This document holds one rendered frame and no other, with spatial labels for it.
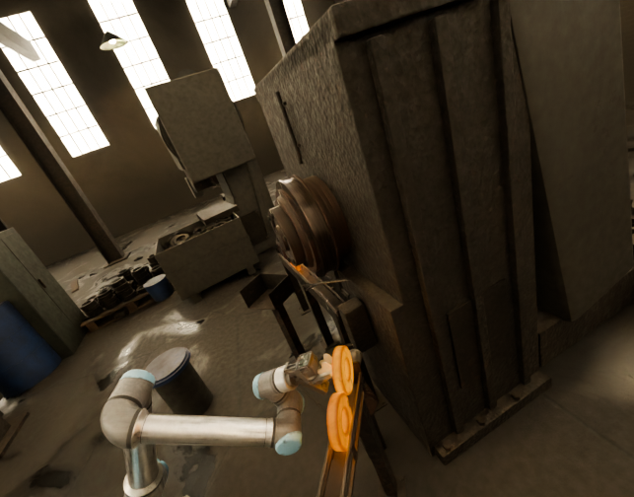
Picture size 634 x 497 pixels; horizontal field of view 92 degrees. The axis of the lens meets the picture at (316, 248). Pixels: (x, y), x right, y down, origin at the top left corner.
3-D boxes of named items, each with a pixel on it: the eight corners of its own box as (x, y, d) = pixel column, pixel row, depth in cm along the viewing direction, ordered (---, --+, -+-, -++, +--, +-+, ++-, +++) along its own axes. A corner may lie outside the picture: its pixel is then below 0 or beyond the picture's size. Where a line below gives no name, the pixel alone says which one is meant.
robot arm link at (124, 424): (80, 431, 89) (306, 438, 101) (103, 395, 101) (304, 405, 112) (84, 457, 94) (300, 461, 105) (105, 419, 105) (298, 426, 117)
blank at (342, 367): (345, 335, 107) (336, 336, 108) (338, 369, 93) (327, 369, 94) (355, 370, 112) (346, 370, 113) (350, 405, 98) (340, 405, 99)
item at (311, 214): (311, 253, 168) (279, 172, 149) (349, 286, 126) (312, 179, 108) (300, 258, 167) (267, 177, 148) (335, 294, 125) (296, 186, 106)
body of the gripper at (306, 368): (308, 367, 100) (280, 376, 105) (321, 384, 103) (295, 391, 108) (313, 349, 107) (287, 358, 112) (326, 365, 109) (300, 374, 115)
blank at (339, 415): (344, 382, 98) (334, 382, 99) (333, 418, 84) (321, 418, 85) (355, 422, 101) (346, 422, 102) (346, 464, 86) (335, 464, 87)
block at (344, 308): (370, 334, 144) (357, 294, 134) (380, 344, 136) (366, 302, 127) (351, 346, 141) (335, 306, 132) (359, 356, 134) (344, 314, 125)
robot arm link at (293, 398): (288, 428, 117) (267, 412, 112) (288, 402, 127) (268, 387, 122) (308, 417, 115) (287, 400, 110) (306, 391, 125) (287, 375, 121)
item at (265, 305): (296, 349, 235) (259, 273, 206) (323, 356, 219) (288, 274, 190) (281, 371, 221) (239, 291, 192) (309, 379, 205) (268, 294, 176)
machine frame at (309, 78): (415, 293, 247) (358, 52, 177) (556, 383, 151) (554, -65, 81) (338, 337, 231) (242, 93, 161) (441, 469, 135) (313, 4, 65)
